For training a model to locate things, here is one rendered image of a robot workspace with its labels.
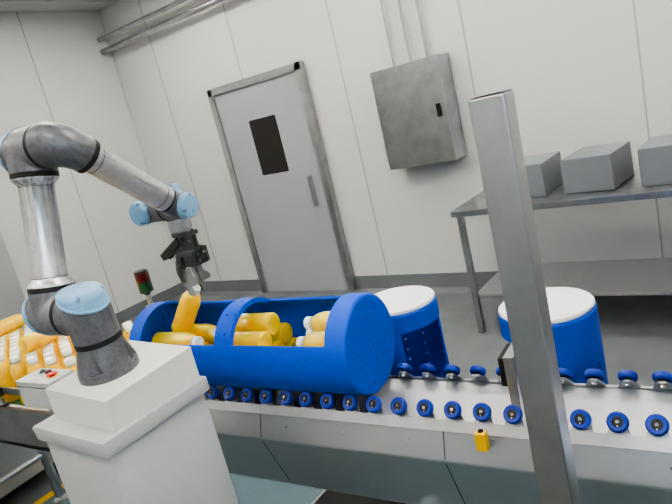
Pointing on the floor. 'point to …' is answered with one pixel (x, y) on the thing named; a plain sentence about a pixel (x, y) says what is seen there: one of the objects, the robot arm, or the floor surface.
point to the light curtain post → (524, 293)
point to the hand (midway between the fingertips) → (195, 288)
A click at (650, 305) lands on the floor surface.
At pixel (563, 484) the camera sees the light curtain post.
